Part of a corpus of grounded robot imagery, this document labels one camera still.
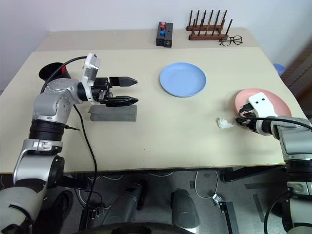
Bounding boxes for light blue plate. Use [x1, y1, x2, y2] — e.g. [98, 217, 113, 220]
[159, 62, 207, 98]

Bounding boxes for white tissue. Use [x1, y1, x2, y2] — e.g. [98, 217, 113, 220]
[216, 117, 236, 129]

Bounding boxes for black table frame bar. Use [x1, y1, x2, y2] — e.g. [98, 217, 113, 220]
[59, 174, 88, 190]
[220, 167, 287, 183]

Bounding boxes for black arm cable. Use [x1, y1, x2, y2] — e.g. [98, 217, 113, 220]
[251, 116, 312, 130]
[40, 56, 98, 213]

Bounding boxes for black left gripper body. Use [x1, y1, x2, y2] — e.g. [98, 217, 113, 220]
[92, 77, 116, 106]

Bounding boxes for pink plate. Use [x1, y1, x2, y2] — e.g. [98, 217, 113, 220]
[234, 88, 293, 117]

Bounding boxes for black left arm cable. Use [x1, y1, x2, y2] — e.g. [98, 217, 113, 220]
[40, 56, 98, 213]

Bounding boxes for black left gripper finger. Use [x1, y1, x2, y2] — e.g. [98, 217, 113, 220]
[109, 76, 139, 88]
[106, 96, 139, 108]

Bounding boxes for black-framed clear eyeglasses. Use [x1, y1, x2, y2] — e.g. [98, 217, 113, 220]
[218, 35, 244, 47]

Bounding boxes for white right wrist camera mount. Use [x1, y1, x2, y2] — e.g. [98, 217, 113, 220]
[248, 92, 280, 117]

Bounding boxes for black tapered cup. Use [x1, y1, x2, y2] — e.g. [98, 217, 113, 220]
[39, 62, 73, 82]

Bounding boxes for black block with coloured knobs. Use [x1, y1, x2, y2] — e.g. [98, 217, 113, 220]
[156, 21, 167, 47]

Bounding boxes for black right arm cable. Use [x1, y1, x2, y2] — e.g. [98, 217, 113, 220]
[251, 116, 312, 130]

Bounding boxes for metal floor bracket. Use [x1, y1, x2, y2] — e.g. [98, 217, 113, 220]
[212, 194, 239, 234]

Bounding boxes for white floor cable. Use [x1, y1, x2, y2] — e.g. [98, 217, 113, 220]
[190, 170, 220, 198]

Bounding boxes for dark rounded shape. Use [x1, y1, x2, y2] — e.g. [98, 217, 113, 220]
[170, 189, 201, 230]
[102, 181, 148, 231]

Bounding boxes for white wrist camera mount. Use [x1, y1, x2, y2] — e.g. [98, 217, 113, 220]
[80, 52, 102, 106]
[248, 92, 280, 117]

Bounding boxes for brown wooden peg rack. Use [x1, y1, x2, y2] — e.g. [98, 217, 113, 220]
[186, 9, 234, 41]

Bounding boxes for dark ribbed panel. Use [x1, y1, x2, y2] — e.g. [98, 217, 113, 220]
[282, 45, 312, 98]

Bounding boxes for blue round container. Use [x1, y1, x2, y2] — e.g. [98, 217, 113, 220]
[273, 63, 285, 76]

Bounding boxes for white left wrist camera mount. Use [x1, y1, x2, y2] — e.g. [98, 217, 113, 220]
[80, 52, 102, 106]

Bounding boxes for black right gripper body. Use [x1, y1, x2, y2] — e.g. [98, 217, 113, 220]
[239, 102, 259, 130]

